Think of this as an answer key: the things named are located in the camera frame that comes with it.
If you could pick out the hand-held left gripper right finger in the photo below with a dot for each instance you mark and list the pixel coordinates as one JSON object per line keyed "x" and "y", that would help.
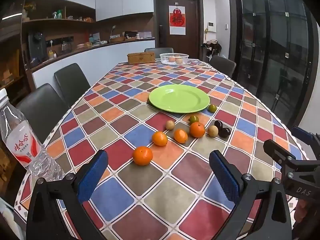
{"x": 223, "y": 173}

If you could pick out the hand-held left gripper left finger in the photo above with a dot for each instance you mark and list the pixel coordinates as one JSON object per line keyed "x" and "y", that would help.
{"x": 93, "y": 177}

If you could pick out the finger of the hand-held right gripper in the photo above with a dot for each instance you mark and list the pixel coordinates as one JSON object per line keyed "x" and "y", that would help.
{"x": 302, "y": 134}
{"x": 276, "y": 150}

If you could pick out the dark purple plum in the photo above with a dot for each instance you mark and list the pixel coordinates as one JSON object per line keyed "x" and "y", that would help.
{"x": 217, "y": 124}
{"x": 224, "y": 132}

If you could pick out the small brown round fruit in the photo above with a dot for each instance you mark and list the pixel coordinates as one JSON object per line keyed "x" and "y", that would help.
{"x": 213, "y": 131}
{"x": 170, "y": 125}

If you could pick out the orange mandarin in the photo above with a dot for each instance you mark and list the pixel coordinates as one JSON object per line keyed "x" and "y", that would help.
{"x": 197, "y": 129}
{"x": 180, "y": 136}
{"x": 171, "y": 59}
{"x": 179, "y": 60}
{"x": 159, "y": 138}
{"x": 142, "y": 156}

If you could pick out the green plate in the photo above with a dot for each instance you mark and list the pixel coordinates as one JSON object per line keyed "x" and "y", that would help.
{"x": 178, "y": 98}

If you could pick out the person's right hand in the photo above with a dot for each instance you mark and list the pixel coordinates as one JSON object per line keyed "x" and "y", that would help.
{"x": 300, "y": 211}

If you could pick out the green and orange citrus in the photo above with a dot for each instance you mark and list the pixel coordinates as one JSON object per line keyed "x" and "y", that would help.
{"x": 193, "y": 119}

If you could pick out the small green citrus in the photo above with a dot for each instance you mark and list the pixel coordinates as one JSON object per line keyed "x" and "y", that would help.
{"x": 212, "y": 108}

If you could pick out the clear plastic water bottle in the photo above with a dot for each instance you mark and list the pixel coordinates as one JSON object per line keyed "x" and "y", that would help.
{"x": 22, "y": 142}

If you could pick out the dark leather chair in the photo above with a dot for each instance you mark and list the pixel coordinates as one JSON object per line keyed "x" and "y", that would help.
{"x": 222, "y": 66}
{"x": 158, "y": 50}
{"x": 41, "y": 110}
{"x": 71, "y": 82}

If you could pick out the black framed glass sliding doors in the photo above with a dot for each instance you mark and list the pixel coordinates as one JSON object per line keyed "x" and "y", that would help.
{"x": 272, "y": 50}

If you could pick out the pile of clothes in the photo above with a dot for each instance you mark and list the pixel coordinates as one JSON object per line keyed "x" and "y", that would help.
{"x": 212, "y": 47}

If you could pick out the white plastic basket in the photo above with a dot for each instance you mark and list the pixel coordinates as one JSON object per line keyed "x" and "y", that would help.
{"x": 174, "y": 58}

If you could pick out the woven wicker box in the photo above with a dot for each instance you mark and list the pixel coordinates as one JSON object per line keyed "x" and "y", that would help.
{"x": 140, "y": 58}

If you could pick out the small yellow bottle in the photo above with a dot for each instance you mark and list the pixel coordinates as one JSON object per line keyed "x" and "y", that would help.
{"x": 52, "y": 54}

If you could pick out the glass kettle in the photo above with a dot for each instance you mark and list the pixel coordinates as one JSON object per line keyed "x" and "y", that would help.
{"x": 66, "y": 47}

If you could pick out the black water dispenser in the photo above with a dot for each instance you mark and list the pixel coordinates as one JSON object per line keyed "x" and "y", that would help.
{"x": 37, "y": 45}

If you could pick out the white desk lamp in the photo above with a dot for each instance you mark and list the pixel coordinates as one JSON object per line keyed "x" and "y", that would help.
{"x": 112, "y": 31}

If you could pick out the dark wooden door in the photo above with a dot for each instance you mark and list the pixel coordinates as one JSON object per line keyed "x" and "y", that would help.
{"x": 192, "y": 25}

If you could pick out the white wall intercom panel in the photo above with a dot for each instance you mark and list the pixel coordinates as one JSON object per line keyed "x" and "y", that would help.
{"x": 211, "y": 27}

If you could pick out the red and white wall calendar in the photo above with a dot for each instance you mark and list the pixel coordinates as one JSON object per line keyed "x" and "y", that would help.
{"x": 177, "y": 20}

